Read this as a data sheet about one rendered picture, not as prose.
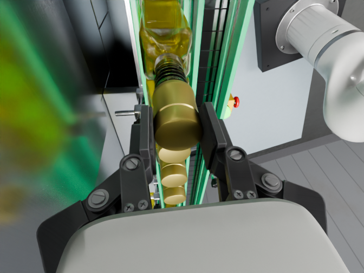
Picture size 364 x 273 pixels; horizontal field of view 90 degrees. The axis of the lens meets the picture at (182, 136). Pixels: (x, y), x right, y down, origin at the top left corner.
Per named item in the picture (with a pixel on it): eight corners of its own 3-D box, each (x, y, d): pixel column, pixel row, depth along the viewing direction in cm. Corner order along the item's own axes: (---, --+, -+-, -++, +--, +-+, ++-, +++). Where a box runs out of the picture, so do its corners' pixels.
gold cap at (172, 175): (157, 146, 24) (158, 175, 21) (184, 144, 24) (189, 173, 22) (160, 161, 27) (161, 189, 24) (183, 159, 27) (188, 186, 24)
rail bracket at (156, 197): (143, 178, 77) (142, 210, 68) (159, 176, 78) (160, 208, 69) (144, 183, 80) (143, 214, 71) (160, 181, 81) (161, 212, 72)
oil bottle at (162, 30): (142, -12, 30) (136, 38, 16) (175, -11, 31) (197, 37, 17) (145, 26, 35) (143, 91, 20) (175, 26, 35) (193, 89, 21)
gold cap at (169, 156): (154, 113, 20) (155, 144, 17) (187, 111, 20) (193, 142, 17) (156, 135, 23) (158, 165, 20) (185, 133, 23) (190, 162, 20)
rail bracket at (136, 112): (117, 85, 43) (109, 124, 35) (146, 84, 44) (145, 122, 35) (121, 99, 46) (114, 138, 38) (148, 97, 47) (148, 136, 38)
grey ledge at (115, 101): (108, 73, 51) (101, 98, 43) (140, 72, 51) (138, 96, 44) (148, 205, 121) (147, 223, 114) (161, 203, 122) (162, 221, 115)
